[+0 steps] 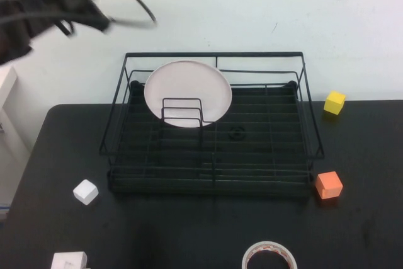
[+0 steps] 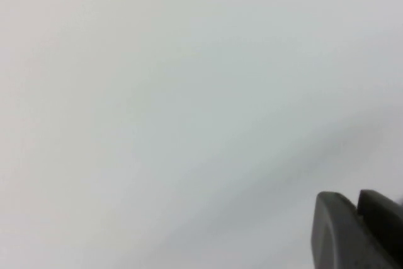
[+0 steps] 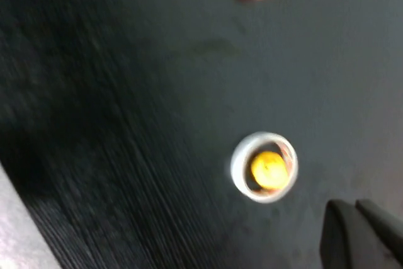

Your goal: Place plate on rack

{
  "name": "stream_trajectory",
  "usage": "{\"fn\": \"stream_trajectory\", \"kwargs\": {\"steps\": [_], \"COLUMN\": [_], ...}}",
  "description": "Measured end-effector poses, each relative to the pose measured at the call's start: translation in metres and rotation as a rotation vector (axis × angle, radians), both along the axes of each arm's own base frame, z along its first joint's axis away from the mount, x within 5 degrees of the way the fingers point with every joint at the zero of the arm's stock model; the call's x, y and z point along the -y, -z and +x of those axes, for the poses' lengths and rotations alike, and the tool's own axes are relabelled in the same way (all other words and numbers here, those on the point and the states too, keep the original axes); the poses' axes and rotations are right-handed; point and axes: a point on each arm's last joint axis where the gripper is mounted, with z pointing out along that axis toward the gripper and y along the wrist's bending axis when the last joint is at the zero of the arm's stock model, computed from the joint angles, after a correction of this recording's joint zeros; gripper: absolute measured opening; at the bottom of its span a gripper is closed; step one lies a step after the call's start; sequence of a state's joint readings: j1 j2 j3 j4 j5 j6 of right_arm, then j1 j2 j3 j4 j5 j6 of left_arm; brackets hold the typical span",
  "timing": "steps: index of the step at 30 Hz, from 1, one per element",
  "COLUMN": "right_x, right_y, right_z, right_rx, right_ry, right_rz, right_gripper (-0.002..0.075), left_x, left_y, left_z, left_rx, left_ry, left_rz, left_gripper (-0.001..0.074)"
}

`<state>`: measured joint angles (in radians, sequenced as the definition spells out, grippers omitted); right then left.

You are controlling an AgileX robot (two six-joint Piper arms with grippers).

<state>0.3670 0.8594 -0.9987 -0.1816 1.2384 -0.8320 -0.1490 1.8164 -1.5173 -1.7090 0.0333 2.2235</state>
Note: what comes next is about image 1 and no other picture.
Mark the pink round plate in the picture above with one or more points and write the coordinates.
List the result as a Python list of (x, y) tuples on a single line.
[(185, 83)]

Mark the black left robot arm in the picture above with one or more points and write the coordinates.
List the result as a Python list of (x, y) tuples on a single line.
[(12, 29)]

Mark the white cabinet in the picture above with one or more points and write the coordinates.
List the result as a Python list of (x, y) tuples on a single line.
[(9, 117)]

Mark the white cube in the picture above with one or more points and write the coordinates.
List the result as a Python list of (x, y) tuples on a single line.
[(85, 191)]

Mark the white plug charger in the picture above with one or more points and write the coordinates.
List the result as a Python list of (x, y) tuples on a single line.
[(67, 261)]

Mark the yellow cube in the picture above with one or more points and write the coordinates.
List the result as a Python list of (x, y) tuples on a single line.
[(334, 102)]

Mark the white adhesive tape roll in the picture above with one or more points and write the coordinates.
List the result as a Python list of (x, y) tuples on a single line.
[(252, 251)]

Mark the orange cube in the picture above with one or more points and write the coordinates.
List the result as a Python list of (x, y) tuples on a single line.
[(329, 185)]

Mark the black metal rail frame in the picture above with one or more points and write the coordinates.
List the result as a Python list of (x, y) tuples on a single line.
[(252, 117)]

